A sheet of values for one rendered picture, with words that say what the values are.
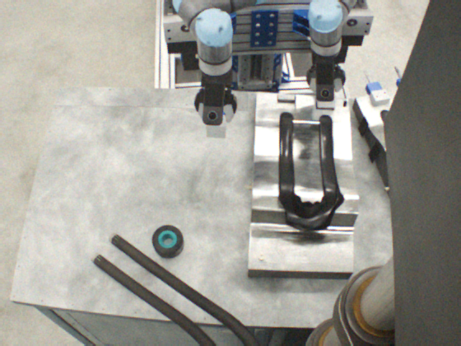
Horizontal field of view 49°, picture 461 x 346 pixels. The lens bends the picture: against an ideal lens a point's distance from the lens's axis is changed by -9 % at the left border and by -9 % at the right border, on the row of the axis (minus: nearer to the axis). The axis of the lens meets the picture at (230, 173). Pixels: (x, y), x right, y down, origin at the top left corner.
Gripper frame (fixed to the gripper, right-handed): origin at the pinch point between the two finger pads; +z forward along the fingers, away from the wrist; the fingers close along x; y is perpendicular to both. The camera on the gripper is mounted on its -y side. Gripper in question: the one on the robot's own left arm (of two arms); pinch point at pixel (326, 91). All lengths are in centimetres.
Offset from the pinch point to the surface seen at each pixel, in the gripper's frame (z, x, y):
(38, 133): 81, 135, 28
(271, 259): 0.0, 13.8, -45.6
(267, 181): -4.2, 15.1, -27.1
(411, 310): -101, -2, -69
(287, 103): 6.7, 10.9, 0.1
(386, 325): -73, -5, -68
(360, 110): 10.8, -10.4, -0.2
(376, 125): 10.3, -14.7, -5.1
